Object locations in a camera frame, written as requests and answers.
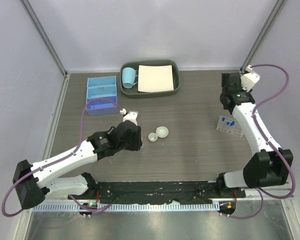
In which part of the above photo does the small white porcelain crucible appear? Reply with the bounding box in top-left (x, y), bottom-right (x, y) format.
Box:
top-left (148, 132), bottom-right (158, 143)

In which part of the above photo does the dark green plastic tray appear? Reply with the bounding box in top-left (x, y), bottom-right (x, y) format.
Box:
top-left (118, 59), bottom-right (180, 99)

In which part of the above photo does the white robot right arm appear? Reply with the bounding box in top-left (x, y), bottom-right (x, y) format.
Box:
top-left (215, 72), bottom-right (294, 198)

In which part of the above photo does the white slotted cable duct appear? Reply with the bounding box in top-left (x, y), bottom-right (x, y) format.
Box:
top-left (32, 201), bottom-right (220, 213)

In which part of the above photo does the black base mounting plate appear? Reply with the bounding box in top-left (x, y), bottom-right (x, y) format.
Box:
top-left (71, 181), bottom-right (246, 205)

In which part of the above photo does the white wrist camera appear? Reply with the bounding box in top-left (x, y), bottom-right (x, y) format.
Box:
top-left (240, 65), bottom-right (261, 92)
top-left (119, 108), bottom-right (138, 126)

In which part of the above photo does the large white porcelain dish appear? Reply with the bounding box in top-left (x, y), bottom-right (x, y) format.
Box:
top-left (155, 126), bottom-right (169, 138)

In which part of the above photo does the light blue mug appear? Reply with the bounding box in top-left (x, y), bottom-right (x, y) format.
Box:
top-left (121, 67), bottom-right (138, 89)

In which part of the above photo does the clear acrylic test tube rack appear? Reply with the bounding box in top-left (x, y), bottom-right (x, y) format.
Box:
top-left (216, 115), bottom-right (244, 138)

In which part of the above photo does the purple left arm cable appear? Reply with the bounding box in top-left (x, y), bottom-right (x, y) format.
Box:
top-left (1, 98), bottom-right (127, 217)

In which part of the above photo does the white square plate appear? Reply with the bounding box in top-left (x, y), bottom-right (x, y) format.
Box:
top-left (137, 65), bottom-right (174, 93)

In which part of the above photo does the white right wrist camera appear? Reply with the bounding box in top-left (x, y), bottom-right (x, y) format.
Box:
top-left (240, 65), bottom-right (261, 92)

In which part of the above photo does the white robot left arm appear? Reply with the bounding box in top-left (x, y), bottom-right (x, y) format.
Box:
top-left (12, 120), bottom-right (142, 210)

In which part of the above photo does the blue three-compartment organizer box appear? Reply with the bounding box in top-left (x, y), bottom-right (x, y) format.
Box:
top-left (86, 76), bottom-right (119, 116)

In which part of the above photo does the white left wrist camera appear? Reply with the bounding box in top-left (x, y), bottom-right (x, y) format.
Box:
top-left (119, 108), bottom-right (138, 126)

